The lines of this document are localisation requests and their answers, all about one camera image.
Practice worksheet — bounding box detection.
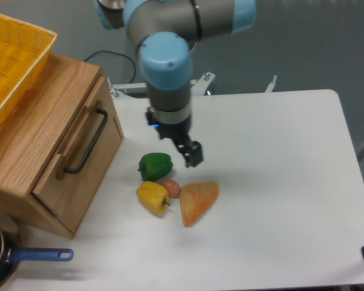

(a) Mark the green bell pepper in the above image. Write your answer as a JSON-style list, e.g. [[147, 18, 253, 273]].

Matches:
[[138, 153, 173, 182]]

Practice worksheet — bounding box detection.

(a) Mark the blue handled frying pan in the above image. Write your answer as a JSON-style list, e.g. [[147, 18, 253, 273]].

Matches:
[[0, 228, 74, 287]]

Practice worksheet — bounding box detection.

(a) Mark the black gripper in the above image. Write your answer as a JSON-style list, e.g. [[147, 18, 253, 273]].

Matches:
[[146, 107, 203, 167]]

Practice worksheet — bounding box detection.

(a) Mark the triangular toast sandwich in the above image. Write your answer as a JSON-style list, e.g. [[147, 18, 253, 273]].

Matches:
[[180, 181, 220, 227]]

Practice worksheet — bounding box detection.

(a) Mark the wooden drawer cabinet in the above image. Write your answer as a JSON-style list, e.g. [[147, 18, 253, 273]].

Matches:
[[0, 54, 106, 238]]

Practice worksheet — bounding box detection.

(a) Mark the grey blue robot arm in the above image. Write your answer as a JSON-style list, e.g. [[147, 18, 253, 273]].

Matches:
[[93, 0, 257, 167]]

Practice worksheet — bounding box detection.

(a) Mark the yellow bell pepper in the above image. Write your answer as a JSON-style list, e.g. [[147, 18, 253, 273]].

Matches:
[[136, 181, 170, 217]]

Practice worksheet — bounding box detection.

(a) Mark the yellow plastic basket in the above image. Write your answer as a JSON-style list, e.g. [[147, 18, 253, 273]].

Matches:
[[0, 14, 58, 127]]

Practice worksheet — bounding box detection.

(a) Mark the black cable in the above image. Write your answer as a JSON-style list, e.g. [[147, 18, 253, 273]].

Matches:
[[83, 50, 137, 84]]

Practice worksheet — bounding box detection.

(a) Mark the wooden top drawer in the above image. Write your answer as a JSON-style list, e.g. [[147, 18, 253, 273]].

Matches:
[[32, 76, 124, 238]]

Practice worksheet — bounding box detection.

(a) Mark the brown egg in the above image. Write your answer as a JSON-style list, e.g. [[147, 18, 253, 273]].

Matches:
[[161, 179, 181, 199]]

